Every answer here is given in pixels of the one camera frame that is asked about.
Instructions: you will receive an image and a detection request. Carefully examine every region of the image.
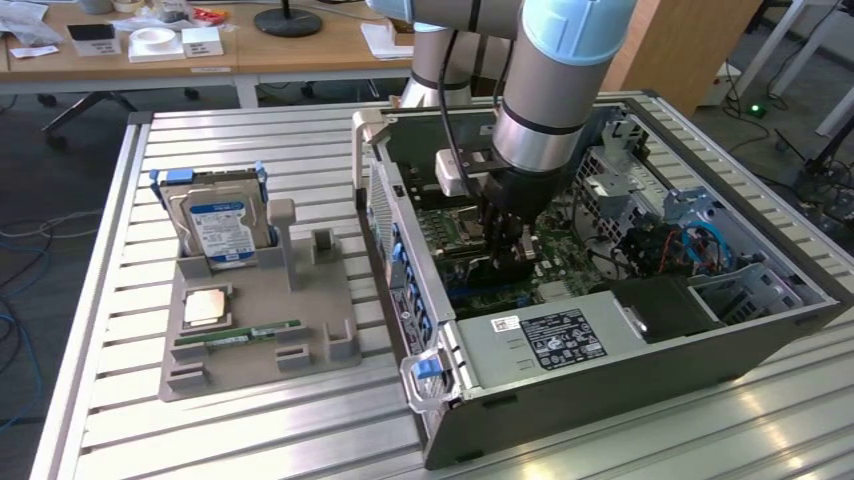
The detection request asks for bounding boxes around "hard disk with blue label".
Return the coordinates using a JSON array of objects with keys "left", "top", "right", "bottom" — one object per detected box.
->
[{"left": 165, "top": 187, "right": 260, "bottom": 274}]

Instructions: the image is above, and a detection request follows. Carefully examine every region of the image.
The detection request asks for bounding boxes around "metal disk bay cage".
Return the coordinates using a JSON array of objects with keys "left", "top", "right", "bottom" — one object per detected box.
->
[{"left": 570, "top": 117, "right": 668, "bottom": 251}]

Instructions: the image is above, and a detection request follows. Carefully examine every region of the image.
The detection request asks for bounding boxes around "crumpled plastic bag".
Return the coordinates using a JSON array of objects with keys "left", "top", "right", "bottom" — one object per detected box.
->
[{"left": 0, "top": 0, "right": 65, "bottom": 46}]

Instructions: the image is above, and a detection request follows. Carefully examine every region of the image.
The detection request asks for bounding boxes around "stack of white papers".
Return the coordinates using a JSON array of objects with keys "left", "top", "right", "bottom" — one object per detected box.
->
[{"left": 358, "top": 22, "right": 414, "bottom": 61}]

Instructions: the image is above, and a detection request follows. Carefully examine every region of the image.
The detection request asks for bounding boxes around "small white box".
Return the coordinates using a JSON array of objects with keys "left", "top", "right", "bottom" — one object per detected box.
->
[{"left": 180, "top": 26, "right": 222, "bottom": 59}]

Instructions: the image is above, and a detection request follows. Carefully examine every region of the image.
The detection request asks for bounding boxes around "small metal disk bay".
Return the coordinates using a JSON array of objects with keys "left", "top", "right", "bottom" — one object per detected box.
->
[{"left": 685, "top": 262, "right": 805, "bottom": 326}]

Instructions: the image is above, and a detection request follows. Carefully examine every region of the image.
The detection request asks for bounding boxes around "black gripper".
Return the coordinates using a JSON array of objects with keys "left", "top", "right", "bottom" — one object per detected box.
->
[{"left": 482, "top": 168, "right": 558, "bottom": 225}]

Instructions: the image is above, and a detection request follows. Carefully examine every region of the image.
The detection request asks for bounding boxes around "white table frame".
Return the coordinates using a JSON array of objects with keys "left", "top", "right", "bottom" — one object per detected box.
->
[{"left": 723, "top": 0, "right": 854, "bottom": 136}]

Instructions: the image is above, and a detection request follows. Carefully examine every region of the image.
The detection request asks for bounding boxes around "open grey PC case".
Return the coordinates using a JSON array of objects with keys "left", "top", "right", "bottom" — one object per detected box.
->
[{"left": 350, "top": 97, "right": 841, "bottom": 471}]

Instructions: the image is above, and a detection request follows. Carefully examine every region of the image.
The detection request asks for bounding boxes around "black wire bundle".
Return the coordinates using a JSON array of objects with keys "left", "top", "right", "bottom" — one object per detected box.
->
[{"left": 585, "top": 224, "right": 692, "bottom": 281}]

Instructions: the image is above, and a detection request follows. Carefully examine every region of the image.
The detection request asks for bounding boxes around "white floor cable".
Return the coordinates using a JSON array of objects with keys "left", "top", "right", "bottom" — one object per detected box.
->
[{"left": 0, "top": 209, "right": 101, "bottom": 241}]

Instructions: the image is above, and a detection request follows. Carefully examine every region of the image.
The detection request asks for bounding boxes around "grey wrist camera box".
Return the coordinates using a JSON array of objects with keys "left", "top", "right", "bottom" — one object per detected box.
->
[{"left": 433, "top": 149, "right": 485, "bottom": 197}]

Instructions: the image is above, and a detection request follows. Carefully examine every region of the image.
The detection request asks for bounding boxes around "blue slot retainer strip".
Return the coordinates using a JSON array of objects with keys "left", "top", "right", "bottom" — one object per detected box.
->
[{"left": 388, "top": 222, "right": 434, "bottom": 346}]

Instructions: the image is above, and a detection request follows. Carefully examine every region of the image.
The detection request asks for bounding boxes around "green RAM stick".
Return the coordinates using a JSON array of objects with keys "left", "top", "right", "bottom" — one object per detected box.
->
[{"left": 173, "top": 320, "right": 301, "bottom": 347}]

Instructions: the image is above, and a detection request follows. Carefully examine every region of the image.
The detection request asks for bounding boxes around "wooden desk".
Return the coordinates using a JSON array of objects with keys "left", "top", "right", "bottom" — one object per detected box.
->
[{"left": 0, "top": 0, "right": 601, "bottom": 96}]

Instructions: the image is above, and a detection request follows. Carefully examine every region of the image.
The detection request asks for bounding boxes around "blue floor cable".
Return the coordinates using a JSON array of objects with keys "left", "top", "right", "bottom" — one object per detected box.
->
[{"left": 0, "top": 239, "right": 47, "bottom": 431}]

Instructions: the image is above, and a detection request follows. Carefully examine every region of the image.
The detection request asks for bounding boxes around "green motherboard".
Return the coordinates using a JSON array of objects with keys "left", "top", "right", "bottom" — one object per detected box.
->
[{"left": 398, "top": 169, "right": 621, "bottom": 311}]

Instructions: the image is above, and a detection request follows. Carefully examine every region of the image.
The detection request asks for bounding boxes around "graphics card with black fan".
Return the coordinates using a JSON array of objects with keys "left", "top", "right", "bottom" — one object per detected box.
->
[{"left": 446, "top": 244, "right": 540, "bottom": 297}]

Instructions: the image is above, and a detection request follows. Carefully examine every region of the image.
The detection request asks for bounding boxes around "wooden cabinet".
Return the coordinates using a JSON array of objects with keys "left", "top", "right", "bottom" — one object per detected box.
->
[{"left": 599, "top": 0, "right": 765, "bottom": 116}]

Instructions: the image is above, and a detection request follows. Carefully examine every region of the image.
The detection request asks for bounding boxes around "CPU socket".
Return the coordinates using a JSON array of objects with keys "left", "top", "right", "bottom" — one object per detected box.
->
[{"left": 454, "top": 207, "right": 492, "bottom": 246}]

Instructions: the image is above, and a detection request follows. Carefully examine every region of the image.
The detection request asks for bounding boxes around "blue wire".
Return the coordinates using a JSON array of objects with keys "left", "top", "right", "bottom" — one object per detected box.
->
[{"left": 683, "top": 219, "right": 735, "bottom": 276}]

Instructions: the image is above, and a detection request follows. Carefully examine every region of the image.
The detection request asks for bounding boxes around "black chair base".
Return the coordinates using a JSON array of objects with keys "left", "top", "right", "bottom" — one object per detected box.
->
[{"left": 42, "top": 92, "right": 138, "bottom": 146}]

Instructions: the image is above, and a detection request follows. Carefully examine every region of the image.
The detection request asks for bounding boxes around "silver CPU chip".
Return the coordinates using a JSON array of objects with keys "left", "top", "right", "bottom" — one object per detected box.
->
[{"left": 182, "top": 290, "right": 225, "bottom": 329}]

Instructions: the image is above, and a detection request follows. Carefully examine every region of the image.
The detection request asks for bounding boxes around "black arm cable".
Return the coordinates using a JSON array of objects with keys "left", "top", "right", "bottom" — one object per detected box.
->
[{"left": 436, "top": 27, "right": 485, "bottom": 197}]

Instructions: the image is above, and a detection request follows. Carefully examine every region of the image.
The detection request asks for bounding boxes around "grey power supply unit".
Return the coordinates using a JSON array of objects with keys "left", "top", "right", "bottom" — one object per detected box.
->
[{"left": 438, "top": 292, "right": 652, "bottom": 391}]

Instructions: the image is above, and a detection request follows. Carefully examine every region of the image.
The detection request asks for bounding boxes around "blue case latch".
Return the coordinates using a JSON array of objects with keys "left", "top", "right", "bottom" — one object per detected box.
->
[{"left": 412, "top": 349, "right": 446, "bottom": 384}]

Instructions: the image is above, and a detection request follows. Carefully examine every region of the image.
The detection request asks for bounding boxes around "black lamp base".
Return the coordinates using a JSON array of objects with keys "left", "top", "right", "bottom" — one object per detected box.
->
[{"left": 252, "top": 0, "right": 324, "bottom": 37}]

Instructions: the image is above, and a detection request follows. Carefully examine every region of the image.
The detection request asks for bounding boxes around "black and white box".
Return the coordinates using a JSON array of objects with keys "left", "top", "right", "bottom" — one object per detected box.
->
[{"left": 65, "top": 23, "right": 122, "bottom": 57}]

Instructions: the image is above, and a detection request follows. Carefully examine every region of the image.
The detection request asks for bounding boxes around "beige case handle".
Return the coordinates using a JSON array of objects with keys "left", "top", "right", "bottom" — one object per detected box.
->
[{"left": 350, "top": 110, "right": 392, "bottom": 191}]

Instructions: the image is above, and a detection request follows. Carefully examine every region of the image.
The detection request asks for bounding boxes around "flat white box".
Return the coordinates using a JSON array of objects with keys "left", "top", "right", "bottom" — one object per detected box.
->
[{"left": 126, "top": 37, "right": 186, "bottom": 65}]

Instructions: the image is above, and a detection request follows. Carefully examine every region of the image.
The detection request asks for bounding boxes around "grey parts rack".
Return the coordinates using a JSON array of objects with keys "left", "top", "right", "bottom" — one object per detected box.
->
[{"left": 157, "top": 198, "right": 365, "bottom": 404}]

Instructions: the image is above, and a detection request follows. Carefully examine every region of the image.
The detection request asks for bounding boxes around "white unit with red button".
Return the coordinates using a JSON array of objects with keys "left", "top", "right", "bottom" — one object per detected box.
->
[{"left": 705, "top": 62, "right": 743, "bottom": 109}]

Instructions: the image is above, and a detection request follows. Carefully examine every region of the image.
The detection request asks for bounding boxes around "black fan shroud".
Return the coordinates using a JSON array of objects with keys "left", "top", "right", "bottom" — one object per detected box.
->
[{"left": 596, "top": 277, "right": 728, "bottom": 344}]

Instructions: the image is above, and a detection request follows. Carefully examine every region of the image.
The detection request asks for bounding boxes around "blue disk carrier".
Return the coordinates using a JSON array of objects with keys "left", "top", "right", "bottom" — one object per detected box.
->
[{"left": 143, "top": 160, "right": 269, "bottom": 251}]

